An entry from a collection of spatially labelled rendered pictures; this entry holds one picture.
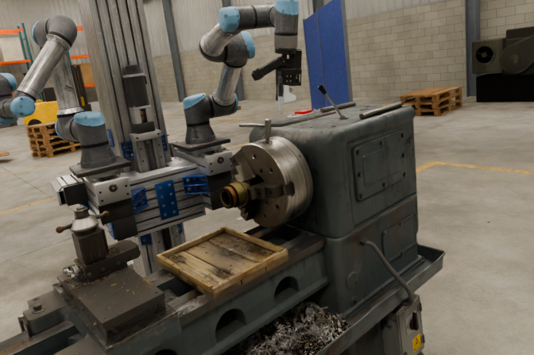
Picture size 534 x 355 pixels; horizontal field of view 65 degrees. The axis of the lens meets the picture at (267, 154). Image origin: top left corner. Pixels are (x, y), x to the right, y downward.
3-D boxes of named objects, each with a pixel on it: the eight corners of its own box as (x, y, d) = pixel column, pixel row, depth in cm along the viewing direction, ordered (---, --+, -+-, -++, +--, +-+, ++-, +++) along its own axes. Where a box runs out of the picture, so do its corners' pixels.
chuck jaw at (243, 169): (257, 179, 155) (242, 152, 158) (263, 173, 151) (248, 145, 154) (233, 187, 148) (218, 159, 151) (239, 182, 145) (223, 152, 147)
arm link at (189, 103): (183, 122, 212) (178, 96, 209) (208, 118, 217) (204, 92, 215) (188, 125, 202) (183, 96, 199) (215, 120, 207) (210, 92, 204)
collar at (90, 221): (94, 218, 125) (91, 210, 125) (103, 225, 119) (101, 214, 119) (66, 228, 120) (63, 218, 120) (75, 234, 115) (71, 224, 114)
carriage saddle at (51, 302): (115, 275, 143) (112, 260, 142) (184, 330, 108) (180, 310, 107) (18, 318, 125) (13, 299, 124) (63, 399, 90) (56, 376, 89)
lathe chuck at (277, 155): (249, 202, 173) (249, 129, 161) (304, 233, 151) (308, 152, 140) (231, 209, 167) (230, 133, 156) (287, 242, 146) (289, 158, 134)
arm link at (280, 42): (275, 36, 131) (273, 33, 138) (274, 51, 133) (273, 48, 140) (299, 36, 131) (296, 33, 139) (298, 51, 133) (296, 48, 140)
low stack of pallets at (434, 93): (426, 106, 975) (424, 87, 965) (463, 106, 913) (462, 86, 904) (398, 116, 893) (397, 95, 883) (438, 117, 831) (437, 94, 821)
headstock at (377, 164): (339, 178, 221) (333, 104, 213) (423, 191, 185) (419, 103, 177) (253, 214, 184) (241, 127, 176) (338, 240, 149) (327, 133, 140)
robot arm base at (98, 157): (78, 165, 189) (73, 144, 187) (112, 157, 196) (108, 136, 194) (84, 170, 176) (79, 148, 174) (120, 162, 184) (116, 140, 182)
